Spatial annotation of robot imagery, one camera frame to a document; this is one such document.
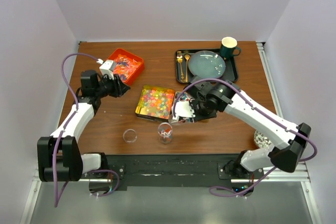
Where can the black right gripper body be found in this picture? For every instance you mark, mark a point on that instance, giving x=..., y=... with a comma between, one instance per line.
x=201, y=110

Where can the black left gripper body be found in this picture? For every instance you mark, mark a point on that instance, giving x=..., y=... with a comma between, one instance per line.
x=108, y=87

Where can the patterned small bowl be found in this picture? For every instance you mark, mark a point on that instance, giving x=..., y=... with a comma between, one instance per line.
x=261, y=140

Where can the gold spoon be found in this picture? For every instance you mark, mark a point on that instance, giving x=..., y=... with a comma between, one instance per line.
x=186, y=57

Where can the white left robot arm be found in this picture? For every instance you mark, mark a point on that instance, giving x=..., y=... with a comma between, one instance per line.
x=59, y=157

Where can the teal ceramic plate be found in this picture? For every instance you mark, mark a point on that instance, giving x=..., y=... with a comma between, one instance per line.
x=206, y=64

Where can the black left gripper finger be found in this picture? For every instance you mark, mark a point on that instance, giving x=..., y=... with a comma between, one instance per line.
x=123, y=88
x=118, y=79

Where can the aluminium frame rail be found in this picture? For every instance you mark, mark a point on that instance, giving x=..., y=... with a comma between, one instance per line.
x=300, y=178

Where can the gold tin of lollipops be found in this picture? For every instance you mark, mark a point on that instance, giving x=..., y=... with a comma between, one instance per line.
x=183, y=97

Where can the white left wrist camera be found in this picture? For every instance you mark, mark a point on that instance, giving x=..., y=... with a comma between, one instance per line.
x=106, y=68

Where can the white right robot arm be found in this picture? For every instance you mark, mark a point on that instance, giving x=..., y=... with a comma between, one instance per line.
x=288, y=140

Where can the black serving tray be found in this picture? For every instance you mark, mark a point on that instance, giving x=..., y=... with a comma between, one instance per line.
x=230, y=74

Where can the clear plastic scoop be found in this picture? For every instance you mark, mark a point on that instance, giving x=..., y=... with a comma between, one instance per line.
x=180, y=120

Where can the clear jar lid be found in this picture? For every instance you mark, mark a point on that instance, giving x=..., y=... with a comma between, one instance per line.
x=130, y=136

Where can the dark green mug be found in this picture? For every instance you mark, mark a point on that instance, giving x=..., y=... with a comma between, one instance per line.
x=229, y=48

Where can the black tin of star candies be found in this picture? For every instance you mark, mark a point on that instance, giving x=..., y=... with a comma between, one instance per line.
x=155, y=103

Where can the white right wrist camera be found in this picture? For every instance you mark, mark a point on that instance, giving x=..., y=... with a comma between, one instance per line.
x=183, y=109

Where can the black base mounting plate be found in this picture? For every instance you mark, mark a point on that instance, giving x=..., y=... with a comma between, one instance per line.
x=174, y=170

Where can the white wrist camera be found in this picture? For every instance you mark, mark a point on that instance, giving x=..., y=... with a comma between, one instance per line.
x=183, y=109
x=106, y=68

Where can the clear glass jar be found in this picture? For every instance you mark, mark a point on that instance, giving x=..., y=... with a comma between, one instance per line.
x=165, y=131

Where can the gold fork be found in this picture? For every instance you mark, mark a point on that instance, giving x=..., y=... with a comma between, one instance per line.
x=179, y=58

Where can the orange box of lollipops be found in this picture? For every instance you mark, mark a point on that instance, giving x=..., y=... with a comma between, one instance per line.
x=129, y=66

